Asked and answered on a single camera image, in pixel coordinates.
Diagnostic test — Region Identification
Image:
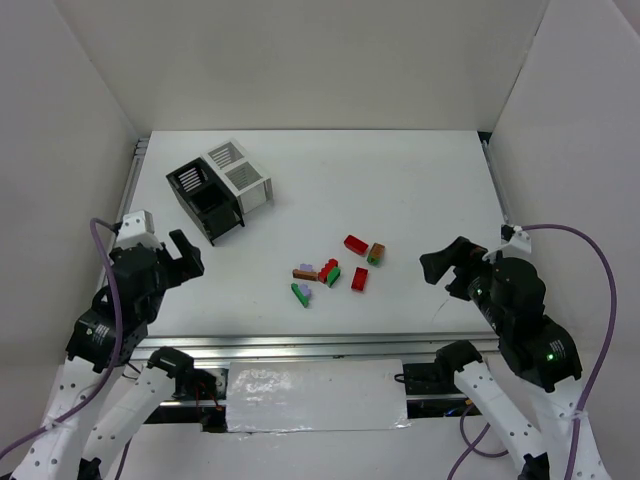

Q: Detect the purple cable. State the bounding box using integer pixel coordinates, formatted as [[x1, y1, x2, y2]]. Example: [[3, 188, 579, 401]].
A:
[[0, 218, 151, 480], [447, 223, 619, 480]]

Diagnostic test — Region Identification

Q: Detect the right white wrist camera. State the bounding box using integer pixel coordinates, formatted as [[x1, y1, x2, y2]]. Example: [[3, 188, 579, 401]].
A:
[[483, 224, 532, 263]]

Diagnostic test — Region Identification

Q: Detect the black slotted container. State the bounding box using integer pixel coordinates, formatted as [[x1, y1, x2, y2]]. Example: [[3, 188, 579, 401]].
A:
[[166, 158, 245, 246]]

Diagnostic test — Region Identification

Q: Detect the green lego plate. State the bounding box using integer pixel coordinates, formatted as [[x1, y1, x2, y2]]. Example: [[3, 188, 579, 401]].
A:
[[291, 283, 312, 308]]

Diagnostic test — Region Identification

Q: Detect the green slope lego brick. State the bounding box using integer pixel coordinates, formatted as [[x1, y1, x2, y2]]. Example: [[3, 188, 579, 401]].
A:
[[326, 266, 341, 288]]

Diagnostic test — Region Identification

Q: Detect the red slope lego brick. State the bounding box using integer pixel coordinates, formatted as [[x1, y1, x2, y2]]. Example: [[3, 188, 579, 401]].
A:
[[317, 258, 338, 283]]

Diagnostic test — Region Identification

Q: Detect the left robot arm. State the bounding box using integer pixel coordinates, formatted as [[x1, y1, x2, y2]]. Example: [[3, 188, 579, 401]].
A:
[[1, 230, 204, 479]]

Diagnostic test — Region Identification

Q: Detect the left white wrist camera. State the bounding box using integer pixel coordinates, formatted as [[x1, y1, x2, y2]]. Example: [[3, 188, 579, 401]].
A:
[[115, 210, 159, 249]]

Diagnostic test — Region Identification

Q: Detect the white slotted container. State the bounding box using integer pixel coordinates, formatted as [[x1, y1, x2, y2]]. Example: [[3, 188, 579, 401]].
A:
[[201, 139, 273, 214]]

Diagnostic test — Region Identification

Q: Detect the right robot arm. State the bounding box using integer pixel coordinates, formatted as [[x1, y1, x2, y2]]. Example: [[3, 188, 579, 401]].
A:
[[420, 237, 610, 479]]

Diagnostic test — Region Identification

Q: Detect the aluminium front rail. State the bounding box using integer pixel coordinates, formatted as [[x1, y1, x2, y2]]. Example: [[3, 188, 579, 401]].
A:
[[133, 333, 498, 361]]

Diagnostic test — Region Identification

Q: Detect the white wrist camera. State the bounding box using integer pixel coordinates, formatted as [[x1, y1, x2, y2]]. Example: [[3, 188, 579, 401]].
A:
[[115, 210, 159, 249], [483, 224, 532, 263]]

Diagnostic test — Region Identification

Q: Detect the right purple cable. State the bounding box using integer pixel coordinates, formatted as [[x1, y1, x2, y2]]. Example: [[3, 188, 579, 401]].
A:
[[447, 223, 619, 480]]

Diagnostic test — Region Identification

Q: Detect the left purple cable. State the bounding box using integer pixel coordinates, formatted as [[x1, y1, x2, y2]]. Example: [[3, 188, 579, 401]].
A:
[[0, 218, 151, 480]]

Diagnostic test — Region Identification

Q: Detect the brown lego plate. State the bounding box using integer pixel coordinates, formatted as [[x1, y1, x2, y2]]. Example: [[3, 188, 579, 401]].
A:
[[292, 269, 318, 281]]

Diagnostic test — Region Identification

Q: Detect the tan lego plate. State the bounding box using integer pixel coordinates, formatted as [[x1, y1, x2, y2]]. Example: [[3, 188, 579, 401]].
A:
[[367, 243, 385, 260]]

